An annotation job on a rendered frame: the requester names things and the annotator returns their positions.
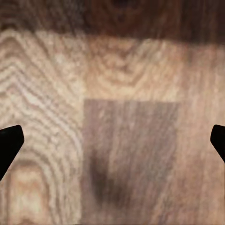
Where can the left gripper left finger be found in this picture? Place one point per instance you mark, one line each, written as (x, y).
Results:
(11, 140)

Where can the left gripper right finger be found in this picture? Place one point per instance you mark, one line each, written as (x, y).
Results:
(218, 140)

